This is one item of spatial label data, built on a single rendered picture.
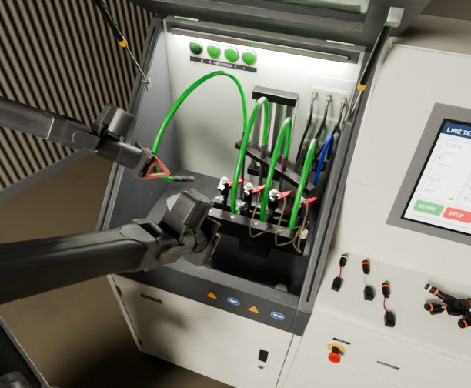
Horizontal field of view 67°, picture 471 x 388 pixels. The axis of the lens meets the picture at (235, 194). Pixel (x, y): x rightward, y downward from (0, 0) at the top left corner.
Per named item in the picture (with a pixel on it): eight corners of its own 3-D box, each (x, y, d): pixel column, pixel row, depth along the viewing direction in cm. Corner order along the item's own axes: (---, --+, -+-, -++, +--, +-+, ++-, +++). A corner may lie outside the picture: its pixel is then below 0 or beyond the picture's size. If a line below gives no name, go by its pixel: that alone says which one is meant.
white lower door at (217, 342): (141, 350, 172) (108, 274, 123) (143, 346, 173) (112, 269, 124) (271, 400, 158) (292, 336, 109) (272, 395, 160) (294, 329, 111)
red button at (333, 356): (323, 360, 106) (326, 354, 102) (325, 347, 108) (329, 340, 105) (340, 366, 105) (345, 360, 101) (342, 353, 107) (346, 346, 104)
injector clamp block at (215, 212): (206, 241, 128) (205, 213, 117) (216, 221, 135) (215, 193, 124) (298, 269, 121) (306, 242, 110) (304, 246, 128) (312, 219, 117)
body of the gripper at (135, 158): (141, 144, 96) (117, 132, 91) (154, 158, 89) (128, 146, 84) (130, 164, 97) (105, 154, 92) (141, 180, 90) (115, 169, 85)
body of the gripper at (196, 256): (222, 224, 75) (206, 224, 68) (203, 267, 76) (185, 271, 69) (198, 210, 77) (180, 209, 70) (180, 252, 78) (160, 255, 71)
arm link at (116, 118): (61, 132, 84) (69, 142, 77) (82, 88, 83) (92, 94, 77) (108, 152, 92) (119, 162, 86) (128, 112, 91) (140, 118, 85)
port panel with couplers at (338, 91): (294, 159, 128) (308, 78, 106) (295, 153, 130) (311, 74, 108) (330, 167, 125) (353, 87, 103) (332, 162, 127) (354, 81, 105)
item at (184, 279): (113, 273, 123) (102, 246, 111) (120, 263, 126) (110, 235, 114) (289, 333, 110) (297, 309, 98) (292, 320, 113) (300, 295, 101)
